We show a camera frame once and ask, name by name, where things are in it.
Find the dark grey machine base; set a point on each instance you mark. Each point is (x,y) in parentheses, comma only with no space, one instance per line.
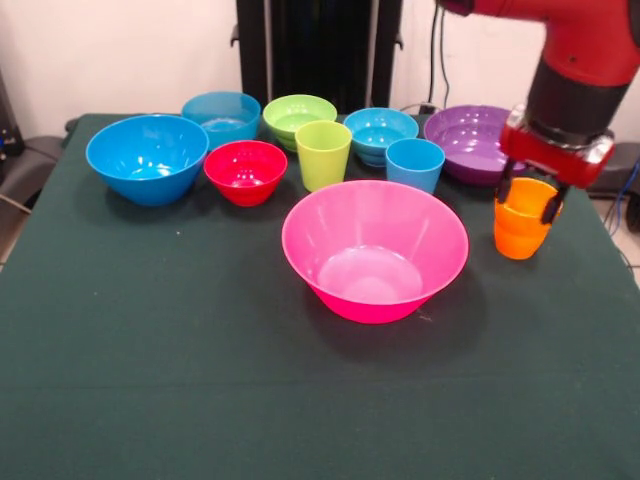
(625,170)
(30,165)

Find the green cup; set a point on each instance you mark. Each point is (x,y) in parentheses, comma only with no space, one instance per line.
(322,165)

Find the large pink bowl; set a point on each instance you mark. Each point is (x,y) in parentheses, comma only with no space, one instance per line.
(375,225)

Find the dark green tablecloth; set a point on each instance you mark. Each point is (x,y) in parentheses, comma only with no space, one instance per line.
(150,325)

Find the small green bowl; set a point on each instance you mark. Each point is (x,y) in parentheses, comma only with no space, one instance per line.
(290,112)

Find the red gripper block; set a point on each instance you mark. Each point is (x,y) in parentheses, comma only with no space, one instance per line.
(560,160)

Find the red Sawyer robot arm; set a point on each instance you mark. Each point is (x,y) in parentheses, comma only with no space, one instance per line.
(590,40)

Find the small blue bowl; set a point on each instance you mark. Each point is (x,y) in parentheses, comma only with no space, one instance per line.
(220,132)

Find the small cyan bowl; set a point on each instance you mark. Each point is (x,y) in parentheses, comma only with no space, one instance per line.
(375,132)

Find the large purple bowl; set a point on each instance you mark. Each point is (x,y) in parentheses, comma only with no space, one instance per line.
(470,145)

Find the small red bowl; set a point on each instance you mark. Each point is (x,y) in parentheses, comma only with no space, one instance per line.
(245,185)

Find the black equipment case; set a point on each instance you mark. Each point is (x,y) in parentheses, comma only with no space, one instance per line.
(6,125)

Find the large blue bowl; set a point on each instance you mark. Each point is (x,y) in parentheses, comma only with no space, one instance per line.
(145,165)

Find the black pedestal column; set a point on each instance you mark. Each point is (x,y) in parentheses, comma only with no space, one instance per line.
(320,50)

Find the blue cup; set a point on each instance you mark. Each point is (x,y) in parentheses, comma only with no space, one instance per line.
(415,170)

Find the orange cup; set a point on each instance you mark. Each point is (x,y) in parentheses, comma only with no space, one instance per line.
(517,245)
(525,212)

